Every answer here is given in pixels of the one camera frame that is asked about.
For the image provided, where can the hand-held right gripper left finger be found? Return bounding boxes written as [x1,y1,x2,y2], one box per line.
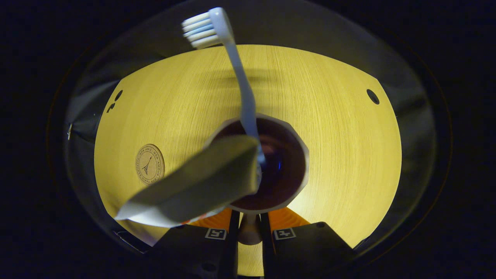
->
[149,209,240,279]

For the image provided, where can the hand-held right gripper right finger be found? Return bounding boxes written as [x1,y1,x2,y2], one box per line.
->
[259,207,355,279]

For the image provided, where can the white toothpaste tube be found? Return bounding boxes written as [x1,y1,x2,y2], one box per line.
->
[115,135,261,228]

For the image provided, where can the beige cup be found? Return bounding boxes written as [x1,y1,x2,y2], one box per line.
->
[201,113,310,245]

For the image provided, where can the round cork coaster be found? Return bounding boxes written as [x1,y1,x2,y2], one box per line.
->
[135,144,165,186]

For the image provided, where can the grey toothbrush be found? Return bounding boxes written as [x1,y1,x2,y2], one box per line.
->
[181,7,266,186]

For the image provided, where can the wooden desktop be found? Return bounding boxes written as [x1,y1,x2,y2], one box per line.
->
[94,45,402,276]

